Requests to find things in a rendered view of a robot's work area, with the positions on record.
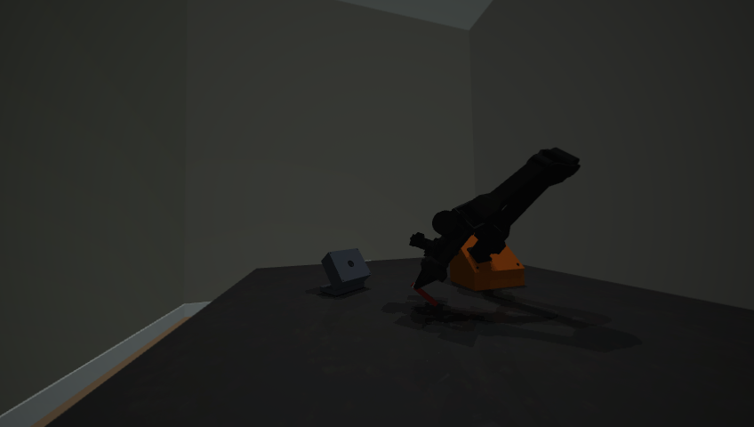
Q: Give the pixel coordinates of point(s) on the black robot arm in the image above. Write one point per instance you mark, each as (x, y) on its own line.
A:
(484, 214)

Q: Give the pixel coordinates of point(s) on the dark red peg with white band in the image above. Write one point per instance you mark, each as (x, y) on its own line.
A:
(425, 295)

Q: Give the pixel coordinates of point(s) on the dark grey sloped panel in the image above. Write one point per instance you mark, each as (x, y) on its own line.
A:
(346, 270)

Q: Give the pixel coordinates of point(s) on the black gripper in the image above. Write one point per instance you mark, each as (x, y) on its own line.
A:
(434, 265)

